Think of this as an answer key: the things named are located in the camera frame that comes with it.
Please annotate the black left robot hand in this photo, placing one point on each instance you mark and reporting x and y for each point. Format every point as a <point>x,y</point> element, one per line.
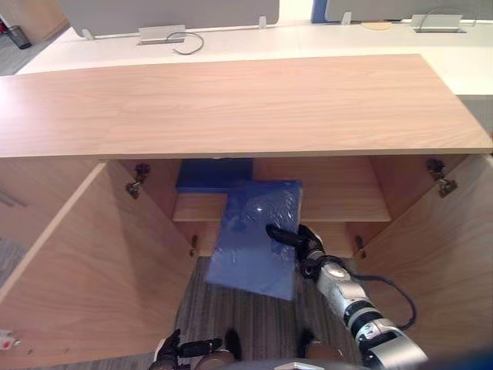
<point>173,348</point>

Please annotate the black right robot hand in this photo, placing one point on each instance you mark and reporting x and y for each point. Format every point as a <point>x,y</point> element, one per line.
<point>308,243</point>

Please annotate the translucent blue plastic folder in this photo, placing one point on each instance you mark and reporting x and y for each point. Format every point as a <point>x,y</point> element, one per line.
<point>254,246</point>

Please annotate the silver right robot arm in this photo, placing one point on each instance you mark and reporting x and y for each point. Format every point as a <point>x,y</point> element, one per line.
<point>362,308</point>

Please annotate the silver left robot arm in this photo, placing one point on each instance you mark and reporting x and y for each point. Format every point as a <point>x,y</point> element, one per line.
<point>210,361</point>

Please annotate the metal door hinge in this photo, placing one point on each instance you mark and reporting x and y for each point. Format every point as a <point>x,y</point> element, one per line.
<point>359,246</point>
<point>442,178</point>
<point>136,181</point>
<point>193,245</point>

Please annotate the wooden cabinet door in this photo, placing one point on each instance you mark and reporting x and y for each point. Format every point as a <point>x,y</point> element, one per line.
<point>435,250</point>
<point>96,270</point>

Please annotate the light wooden office cabinet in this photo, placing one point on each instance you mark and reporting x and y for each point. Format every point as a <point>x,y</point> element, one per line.
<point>239,108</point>

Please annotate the white office desk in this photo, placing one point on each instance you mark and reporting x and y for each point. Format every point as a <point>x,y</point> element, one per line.
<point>308,40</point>

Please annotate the dark blue file box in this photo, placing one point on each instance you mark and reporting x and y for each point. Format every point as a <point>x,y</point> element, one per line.
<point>210,175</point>

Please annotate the grey robot torso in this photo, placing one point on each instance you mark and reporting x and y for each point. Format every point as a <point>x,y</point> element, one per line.
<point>296,364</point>

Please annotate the white red small device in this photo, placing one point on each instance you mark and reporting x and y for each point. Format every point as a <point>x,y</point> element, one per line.
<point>6,340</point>

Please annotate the round wooden coaster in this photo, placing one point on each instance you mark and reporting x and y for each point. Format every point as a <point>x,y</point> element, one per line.
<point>376,25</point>

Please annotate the blue partition panel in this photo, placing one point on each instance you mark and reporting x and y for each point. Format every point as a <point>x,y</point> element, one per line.
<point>318,11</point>

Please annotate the grey desk partition panel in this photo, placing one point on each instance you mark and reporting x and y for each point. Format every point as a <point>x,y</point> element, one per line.
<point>173,13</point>
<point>408,8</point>

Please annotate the black mesh waste bin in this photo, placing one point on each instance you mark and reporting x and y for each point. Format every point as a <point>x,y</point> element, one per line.
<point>18,37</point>

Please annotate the grey partition bracket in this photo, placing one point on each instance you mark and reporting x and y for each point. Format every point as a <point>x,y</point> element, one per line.
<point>87,34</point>
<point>346,17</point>
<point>262,22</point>

